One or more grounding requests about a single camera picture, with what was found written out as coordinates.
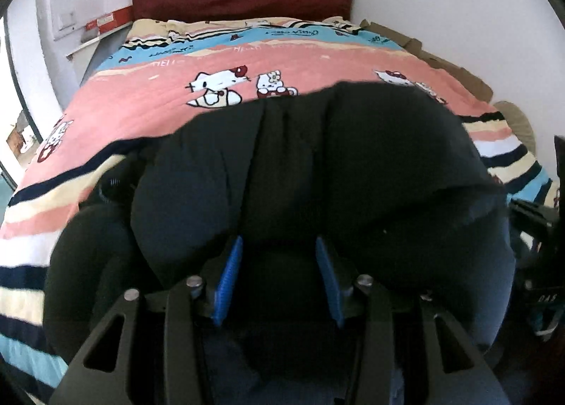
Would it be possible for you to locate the black hooded puffer jacket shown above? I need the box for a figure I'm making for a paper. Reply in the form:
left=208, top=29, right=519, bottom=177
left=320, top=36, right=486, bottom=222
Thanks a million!
left=44, top=82, right=515, bottom=404

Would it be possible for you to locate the olive cushion beside bed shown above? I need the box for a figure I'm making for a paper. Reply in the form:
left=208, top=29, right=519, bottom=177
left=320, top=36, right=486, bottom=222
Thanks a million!
left=493, top=101, right=536, bottom=155

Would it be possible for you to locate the Hello Kitty striped blanket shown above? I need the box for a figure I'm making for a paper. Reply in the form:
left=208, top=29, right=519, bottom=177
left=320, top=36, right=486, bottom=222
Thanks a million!
left=1, top=17, right=559, bottom=404

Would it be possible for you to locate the white bedside shelf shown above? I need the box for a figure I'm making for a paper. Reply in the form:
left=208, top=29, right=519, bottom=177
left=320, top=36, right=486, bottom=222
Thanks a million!
left=66, top=21, right=132, bottom=86

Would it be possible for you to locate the red white box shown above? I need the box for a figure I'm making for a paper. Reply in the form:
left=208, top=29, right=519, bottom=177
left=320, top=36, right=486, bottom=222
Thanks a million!
left=85, top=6, right=133, bottom=34

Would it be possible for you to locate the white wall switch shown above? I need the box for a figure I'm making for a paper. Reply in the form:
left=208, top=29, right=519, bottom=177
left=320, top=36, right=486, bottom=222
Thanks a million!
left=57, top=11, right=77, bottom=32

